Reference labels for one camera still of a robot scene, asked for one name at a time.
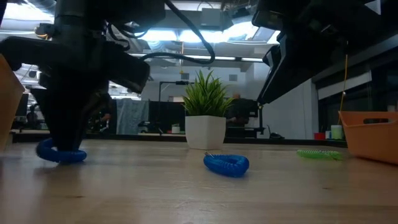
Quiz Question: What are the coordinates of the orange plastic bin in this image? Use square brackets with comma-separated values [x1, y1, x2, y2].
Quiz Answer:
[338, 110, 398, 166]

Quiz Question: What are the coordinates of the green spring coil keychain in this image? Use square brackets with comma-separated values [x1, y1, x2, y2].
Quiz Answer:
[295, 149, 344, 162]

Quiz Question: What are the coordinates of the person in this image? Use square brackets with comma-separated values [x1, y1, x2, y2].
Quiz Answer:
[90, 99, 113, 133]
[225, 92, 259, 127]
[26, 104, 41, 130]

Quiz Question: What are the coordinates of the blue spring coil keychain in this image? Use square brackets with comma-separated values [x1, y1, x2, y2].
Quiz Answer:
[203, 152, 251, 179]
[35, 138, 88, 164]

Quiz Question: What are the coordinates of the black stand with box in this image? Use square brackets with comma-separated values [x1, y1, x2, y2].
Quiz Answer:
[158, 80, 195, 138]

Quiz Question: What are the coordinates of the yellow hanging cable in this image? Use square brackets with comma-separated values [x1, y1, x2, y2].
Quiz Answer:
[338, 54, 349, 125]

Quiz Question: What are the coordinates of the grey hanging cloth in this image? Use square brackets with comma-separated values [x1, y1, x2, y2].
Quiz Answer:
[116, 98, 150, 136]

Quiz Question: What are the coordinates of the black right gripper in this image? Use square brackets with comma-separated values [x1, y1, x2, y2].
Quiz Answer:
[251, 0, 326, 105]

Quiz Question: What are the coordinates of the green plant in white pot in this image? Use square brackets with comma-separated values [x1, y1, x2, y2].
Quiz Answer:
[182, 70, 234, 151]

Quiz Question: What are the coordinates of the long ceiling light strip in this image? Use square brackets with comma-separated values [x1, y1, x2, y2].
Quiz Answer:
[129, 52, 265, 62]

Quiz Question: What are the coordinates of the black monitor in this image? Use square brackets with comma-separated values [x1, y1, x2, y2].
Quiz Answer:
[15, 93, 29, 118]
[248, 99, 259, 118]

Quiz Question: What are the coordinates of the small black desk device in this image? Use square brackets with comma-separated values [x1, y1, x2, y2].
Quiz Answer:
[266, 124, 285, 139]

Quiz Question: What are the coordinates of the bright ceiling light panel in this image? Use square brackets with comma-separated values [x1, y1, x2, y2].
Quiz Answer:
[136, 27, 259, 44]

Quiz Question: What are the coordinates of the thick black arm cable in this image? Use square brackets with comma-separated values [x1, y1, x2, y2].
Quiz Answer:
[105, 0, 216, 65]

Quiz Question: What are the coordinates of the yellow plastic bin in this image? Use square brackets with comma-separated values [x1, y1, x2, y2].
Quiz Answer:
[0, 54, 25, 152]

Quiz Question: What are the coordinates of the black metal table frame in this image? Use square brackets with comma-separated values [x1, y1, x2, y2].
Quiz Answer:
[9, 129, 348, 149]

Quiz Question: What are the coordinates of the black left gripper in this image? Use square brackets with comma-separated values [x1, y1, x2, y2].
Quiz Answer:
[0, 36, 152, 152]

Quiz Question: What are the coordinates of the pale green roll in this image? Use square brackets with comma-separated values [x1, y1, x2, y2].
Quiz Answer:
[330, 124, 344, 141]

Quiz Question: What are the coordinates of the grey ceiling unit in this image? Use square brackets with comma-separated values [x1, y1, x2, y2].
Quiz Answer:
[200, 7, 223, 27]

